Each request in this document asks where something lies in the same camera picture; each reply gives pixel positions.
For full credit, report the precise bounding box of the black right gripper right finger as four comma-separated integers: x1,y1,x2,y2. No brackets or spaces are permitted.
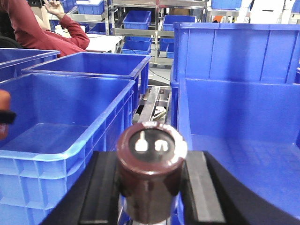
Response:
180,150,300,225

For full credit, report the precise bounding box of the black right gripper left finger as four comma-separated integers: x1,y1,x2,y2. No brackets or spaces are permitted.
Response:
42,151,119,225

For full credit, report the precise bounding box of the metal roller shelf rail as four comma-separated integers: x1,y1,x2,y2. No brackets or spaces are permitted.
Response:
132,86,172,124

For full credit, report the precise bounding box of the person in red sweater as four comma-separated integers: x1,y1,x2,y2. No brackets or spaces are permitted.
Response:
0,0,90,58

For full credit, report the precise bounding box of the blue bin behind target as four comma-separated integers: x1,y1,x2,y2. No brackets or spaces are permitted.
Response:
21,52,150,113

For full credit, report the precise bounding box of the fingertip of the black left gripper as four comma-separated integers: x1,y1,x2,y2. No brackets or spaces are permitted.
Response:
0,110,16,124

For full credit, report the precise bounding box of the blue bin right side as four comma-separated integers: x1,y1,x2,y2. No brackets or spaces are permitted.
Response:
177,79,300,225

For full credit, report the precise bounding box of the orange cylindrical capacitor 4680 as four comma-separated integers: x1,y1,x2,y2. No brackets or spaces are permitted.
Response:
0,90,11,140

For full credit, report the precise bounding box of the brown cylindrical capacitor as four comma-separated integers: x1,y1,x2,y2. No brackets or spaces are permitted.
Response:
117,121,188,225

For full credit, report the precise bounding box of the tall blue bin back right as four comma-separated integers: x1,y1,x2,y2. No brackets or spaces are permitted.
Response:
173,22,300,84

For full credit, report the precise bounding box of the blue bin far left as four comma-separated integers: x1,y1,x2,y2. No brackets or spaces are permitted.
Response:
0,48,60,82

